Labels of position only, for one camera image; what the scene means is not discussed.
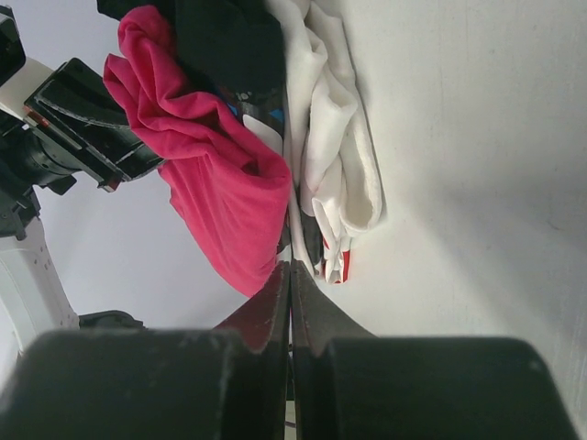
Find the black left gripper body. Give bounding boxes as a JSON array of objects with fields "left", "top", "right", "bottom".
[{"left": 1, "top": 109, "right": 127, "bottom": 193}]

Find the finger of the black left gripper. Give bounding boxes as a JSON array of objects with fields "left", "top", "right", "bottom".
[{"left": 25, "top": 58, "right": 163, "bottom": 182}]

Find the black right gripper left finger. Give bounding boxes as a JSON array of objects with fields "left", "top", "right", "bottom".
[{"left": 1, "top": 263, "right": 290, "bottom": 439}]

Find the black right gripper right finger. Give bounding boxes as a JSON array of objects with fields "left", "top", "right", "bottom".
[{"left": 291, "top": 262, "right": 578, "bottom": 439}]

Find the black t shirt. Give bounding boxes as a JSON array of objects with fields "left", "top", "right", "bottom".
[{"left": 95, "top": 0, "right": 290, "bottom": 258}]

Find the pink t shirt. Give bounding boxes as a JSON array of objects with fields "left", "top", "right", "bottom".
[{"left": 104, "top": 5, "right": 292, "bottom": 297}]

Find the white red shirt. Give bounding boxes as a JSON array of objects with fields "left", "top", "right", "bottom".
[{"left": 267, "top": 1, "right": 382, "bottom": 284}]

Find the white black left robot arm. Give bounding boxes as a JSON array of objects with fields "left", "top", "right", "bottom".
[{"left": 1, "top": 55, "right": 163, "bottom": 352}]

